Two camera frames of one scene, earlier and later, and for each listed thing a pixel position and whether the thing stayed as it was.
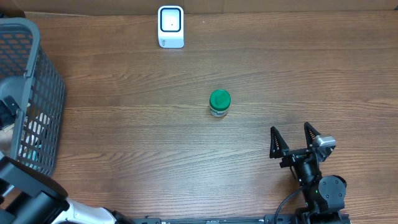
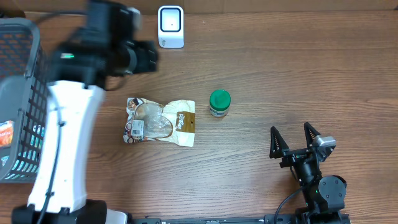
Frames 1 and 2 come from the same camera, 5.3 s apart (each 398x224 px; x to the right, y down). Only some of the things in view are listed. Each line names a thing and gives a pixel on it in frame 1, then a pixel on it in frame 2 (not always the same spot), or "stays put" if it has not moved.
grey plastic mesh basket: x=29 y=76 stays put
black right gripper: x=277 y=150 stays put
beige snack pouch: x=5 y=138 → x=173 y=122
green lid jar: x=219 y=100 stays put
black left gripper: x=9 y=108 → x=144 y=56
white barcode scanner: x=170 y=25 stays put
